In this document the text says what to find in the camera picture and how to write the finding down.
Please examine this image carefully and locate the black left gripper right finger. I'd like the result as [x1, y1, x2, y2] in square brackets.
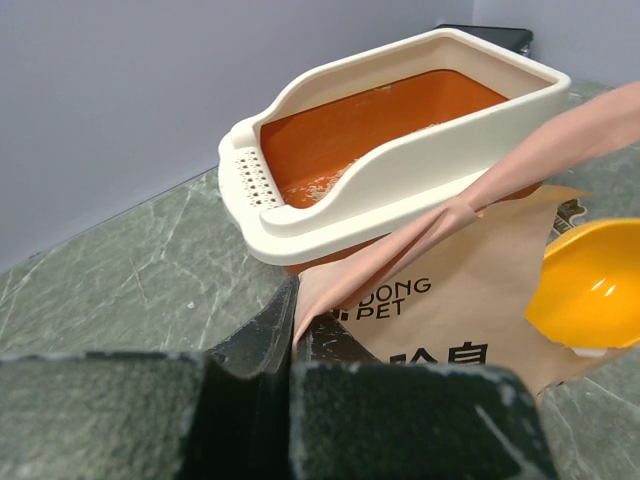
[292, 314, 375, 367]

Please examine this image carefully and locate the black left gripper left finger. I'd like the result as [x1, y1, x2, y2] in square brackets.
[210, 276, 299, 378]

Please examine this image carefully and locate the black hard case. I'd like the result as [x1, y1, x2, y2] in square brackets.
[436, 23, 534, 57]

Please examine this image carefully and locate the cream orange litter box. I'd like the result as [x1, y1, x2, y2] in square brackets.
[218, 28, 571, 273]

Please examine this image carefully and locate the yellow plastic scoop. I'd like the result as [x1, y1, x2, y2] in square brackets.
[526, 218, 639, 358]

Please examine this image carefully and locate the pink cat litter bag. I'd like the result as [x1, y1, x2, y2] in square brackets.
[292, 83, 639, 396]

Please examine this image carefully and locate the clean litter pile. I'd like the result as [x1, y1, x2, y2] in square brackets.
[282, 124, 451, 206]

